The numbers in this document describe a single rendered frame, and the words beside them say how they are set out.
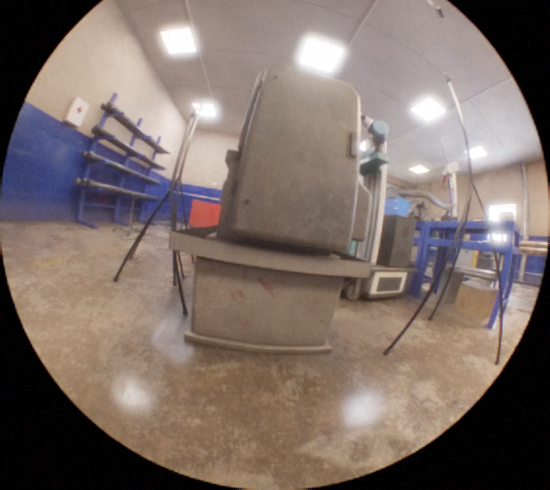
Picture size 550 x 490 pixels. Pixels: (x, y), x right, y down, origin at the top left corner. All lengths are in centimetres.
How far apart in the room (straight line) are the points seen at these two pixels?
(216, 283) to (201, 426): 52
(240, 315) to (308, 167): 63
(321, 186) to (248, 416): 80
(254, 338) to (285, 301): 22
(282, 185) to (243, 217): 17
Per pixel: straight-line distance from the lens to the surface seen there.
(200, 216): 461
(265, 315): 79
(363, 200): 88
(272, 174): 64
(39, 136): 309
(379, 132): 174
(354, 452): 66
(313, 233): 66
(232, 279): 72
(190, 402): 67
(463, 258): 739
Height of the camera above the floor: 56
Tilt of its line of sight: 3 degrees up
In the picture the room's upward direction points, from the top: 10 degrees clockwise
